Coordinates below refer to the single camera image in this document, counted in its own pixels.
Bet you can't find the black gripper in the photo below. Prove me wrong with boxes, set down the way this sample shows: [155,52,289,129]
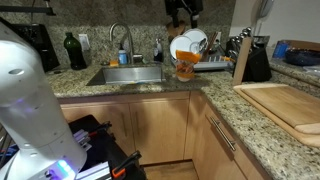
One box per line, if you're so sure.
[164,0,204,30]

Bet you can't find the small wooden chopping board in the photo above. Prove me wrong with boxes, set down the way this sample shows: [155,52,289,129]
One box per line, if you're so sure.
[240,84,320,135]

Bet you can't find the large wooden chopping board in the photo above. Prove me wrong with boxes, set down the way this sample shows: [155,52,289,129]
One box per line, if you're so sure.
[233,83,320,148]

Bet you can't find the wooden spatula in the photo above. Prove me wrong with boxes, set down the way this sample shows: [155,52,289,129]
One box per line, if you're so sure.
[177,19,187,36]

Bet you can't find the large white plate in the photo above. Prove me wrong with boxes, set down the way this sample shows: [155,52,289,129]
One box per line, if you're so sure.
[182,28,208,51]
[169,34,194,60]

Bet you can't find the wooden spoon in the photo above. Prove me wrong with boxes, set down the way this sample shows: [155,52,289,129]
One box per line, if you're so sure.
[166,20,178,38]

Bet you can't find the clear drinking glass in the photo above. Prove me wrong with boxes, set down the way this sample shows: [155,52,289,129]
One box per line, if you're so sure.
[189,37,208,55]

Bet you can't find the brown wooden sticks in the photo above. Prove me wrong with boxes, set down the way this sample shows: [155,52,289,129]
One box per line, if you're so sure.
[202,30,218,62]

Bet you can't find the dark dish soap bottle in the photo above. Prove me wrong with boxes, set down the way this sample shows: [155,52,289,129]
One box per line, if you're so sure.
[153,37,165,63]

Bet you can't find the orange snack pouch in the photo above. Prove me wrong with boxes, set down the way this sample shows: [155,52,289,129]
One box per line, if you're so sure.
[174,49,202,83]

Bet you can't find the grey dish rack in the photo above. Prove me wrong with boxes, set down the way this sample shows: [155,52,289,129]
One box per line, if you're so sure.
[169,49,235,72]

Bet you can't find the steel kitchen faucet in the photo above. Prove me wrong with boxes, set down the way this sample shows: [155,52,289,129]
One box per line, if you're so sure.
[109,22,144,65]

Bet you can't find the blue soap pump bottle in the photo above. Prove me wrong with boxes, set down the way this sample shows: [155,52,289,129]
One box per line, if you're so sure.
[117,42,129,66]

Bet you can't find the stainless steel sink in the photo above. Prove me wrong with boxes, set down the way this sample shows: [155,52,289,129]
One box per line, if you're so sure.
[87,63,167,87]

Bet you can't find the black knife block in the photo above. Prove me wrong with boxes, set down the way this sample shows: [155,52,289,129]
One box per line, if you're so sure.
[226,36,273,83]

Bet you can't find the blue box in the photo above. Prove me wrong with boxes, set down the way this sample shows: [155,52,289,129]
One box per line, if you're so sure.
[272,40,290,60]

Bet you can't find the wooden cabinet door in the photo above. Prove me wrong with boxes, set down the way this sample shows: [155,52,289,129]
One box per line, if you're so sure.
[60,103,136,158]
[193,116,248,180]
[129,98,190,165]

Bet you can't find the dark green glass bottle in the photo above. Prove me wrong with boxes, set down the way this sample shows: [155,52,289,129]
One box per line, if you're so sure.
[63,31,88,71]

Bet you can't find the brown cardboard box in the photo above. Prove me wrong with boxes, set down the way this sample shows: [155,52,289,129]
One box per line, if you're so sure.
[283,39,320,52]

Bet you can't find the dark blue bowl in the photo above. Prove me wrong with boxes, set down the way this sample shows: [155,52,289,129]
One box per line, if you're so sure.
[284,48,320,67]

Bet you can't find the black countertop appliance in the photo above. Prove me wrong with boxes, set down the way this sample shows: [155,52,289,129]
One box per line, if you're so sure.
[11,22,62,73]

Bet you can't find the wooden drawer front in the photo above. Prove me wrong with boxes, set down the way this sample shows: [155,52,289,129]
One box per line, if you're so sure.
[203,102,268,180]

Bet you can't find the black robot cart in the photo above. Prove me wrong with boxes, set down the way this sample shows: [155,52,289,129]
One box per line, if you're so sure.
[68,114,148,180]

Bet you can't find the aluminium extrusion bar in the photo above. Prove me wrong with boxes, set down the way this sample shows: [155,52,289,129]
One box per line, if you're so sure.
[75,161,113,180]
[73,129,93,151]

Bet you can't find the black mounting bar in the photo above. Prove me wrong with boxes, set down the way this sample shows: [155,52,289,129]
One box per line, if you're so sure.
[0,4,57,17]

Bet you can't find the white wall outlet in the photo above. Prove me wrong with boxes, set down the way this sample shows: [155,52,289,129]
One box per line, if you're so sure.
[78,33,91,52]
[214,30,223,43]

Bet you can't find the steel drawer bar handle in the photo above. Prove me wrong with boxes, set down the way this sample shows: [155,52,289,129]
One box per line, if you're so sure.
[209,115,237,152]

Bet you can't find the black clamp red handle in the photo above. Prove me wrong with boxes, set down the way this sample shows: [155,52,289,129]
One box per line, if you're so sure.
[88,121,113,138]

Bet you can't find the black clamp orange handle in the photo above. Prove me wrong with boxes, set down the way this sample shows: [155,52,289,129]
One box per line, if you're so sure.
[111,150,143,180]

